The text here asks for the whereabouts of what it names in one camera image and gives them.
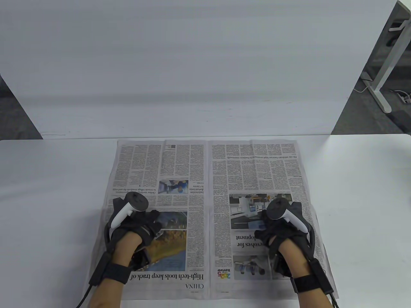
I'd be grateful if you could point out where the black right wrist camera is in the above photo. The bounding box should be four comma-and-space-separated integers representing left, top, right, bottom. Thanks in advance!
271, 255, 291, 278

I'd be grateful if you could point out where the white and black controller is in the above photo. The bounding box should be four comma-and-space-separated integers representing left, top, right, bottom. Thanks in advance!
109, 192, 149, 230
267, 198, 309, 234

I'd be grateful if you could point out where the person's left forearm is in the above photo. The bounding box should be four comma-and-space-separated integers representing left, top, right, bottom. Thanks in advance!
88, 232, 143, 308

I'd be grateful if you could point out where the black left wrist strap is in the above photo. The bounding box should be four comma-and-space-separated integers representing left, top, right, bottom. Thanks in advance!
88, 252, 133, 287

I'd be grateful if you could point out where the white and black left controller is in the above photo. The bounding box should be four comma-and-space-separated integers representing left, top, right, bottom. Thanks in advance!
109, 192, 149, 230

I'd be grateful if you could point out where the white table leg frame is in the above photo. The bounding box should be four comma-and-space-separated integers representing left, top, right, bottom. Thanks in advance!
360, 0, 411, 113

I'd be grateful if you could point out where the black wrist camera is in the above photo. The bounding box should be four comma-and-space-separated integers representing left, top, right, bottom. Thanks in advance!
132, 250, 151, 271
271, 255, 291, 278

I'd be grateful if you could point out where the white backdrop board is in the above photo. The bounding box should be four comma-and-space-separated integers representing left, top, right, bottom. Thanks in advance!
0, 0, 398, 140

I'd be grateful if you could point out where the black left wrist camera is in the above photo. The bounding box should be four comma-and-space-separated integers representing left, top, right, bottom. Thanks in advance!
132, 250, 151, 271

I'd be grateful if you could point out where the white and black right controller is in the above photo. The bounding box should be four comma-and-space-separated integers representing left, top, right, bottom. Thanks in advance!
267, 198, 309, 234

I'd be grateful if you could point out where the printed newspaper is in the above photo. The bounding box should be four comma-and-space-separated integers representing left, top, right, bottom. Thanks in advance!
88, 140, 337, 301

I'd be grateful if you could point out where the black wrist strap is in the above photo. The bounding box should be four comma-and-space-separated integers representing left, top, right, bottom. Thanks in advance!
88, 252, 133, 287
291, 258, 336, 295

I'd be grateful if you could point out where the person's right forearm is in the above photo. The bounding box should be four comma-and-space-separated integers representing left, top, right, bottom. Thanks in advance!
275, 237, 334, 308

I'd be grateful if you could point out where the person's left hand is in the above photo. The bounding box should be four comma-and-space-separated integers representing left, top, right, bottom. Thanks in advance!
109, 210, 162, 251

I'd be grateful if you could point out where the person's right hand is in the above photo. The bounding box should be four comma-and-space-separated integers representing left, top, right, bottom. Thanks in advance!
254, 212, 310, 257

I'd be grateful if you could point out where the black right wrist strap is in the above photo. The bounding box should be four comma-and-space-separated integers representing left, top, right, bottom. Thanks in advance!
291, 258, 336, 295

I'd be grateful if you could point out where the black right camera cable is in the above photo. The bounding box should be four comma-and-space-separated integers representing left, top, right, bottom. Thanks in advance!
307, 221, 341, 308

